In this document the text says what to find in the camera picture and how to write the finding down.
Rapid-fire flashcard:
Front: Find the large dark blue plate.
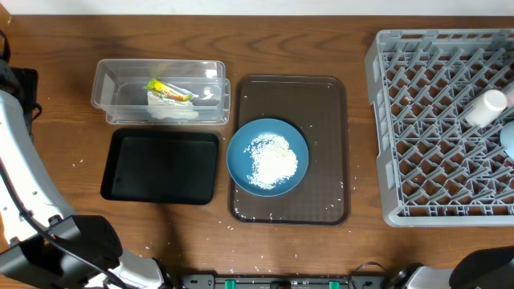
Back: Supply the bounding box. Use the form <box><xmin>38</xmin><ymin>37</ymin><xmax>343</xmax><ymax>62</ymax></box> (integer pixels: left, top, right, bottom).
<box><xmin>226</xmin><ymin>118</ymin><xmax>309</xmax><ymax>197</ymax></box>

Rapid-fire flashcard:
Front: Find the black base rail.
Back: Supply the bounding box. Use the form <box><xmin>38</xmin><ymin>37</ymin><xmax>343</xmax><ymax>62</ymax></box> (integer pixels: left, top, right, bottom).
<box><xmin>181</xmin><ymin>274</ymin><xmax>385</xmax><ymax>289</ymax></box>

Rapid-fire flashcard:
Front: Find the dark brown serving tray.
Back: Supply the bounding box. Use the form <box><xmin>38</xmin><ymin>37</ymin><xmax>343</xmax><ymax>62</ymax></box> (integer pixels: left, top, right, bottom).
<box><xmin>228</xmin><ymin>75</ymin><xmax>350</xmax><ymax>226</ymax></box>

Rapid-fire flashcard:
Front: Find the black plastic tray bin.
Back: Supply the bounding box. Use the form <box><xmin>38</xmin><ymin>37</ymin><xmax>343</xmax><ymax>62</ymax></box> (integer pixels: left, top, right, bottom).
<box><xmin>100</xmin><ymin>128</ymin><xmax>219</xmax><ymax>206</ymax></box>

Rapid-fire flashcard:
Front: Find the grey dishwasher rack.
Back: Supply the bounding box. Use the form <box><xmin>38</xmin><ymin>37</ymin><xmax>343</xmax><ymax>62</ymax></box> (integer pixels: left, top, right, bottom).
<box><xmin>365</xmin><ymin>28</ymin><xmax>513</xmax><ymax>227</ymax></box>

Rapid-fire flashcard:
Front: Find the pile of white rice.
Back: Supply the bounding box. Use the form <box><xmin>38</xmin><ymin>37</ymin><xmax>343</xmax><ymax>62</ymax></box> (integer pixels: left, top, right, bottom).
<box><xmin>243</xmin><ymin>134</ymin><xmax>298</xmax><ymax>190</ymax></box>

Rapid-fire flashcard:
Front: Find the white tissue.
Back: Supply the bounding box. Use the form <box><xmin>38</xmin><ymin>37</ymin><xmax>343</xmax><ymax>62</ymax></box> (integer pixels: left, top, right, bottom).
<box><xmin>147</xmin><ymin>92</ymin><xmax>199</xmax><ymax>120</ymax></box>

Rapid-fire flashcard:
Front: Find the light blue bowl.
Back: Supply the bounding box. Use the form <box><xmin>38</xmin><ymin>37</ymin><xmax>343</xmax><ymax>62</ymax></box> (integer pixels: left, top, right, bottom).
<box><xmin>500</xmin><ymin>121</ymin><xmax>514</xmax><ymax>159</ymax></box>

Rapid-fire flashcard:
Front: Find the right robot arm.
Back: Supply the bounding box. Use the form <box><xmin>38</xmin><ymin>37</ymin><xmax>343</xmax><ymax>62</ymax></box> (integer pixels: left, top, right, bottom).
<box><xmin>381</xmin><ymin>246</ymin><xmax>513</xmax><ymax>289</ymax></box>

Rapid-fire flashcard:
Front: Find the clear plastic bin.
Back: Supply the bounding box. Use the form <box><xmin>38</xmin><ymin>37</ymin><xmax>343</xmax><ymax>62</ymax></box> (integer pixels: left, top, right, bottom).
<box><xmin>92</xmin><ymin>59</ymin><xmax>230</xmax><ymax>125</ymax></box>

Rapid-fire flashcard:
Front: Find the white cup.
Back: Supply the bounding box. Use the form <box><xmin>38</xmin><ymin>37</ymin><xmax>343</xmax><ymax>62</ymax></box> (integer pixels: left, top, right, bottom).
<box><xmin>465</xmin><ymin>89</ymin><xmax>508</xmax><ymax>128</ymax></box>

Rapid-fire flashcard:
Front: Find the green yellow snack wrapper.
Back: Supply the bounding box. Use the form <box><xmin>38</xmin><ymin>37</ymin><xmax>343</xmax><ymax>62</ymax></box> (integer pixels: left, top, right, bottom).
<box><xmin>143</xmin><ymin>79</ymin><xmax>193</xmax><ymax>102</ymax></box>

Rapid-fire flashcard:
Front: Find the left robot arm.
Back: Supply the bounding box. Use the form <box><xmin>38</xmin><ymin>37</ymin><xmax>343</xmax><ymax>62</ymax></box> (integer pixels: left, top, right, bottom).
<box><xmin>1</xmin><ymin>35</ymin><xmax>178</xmax><ymax>288</ymax></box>

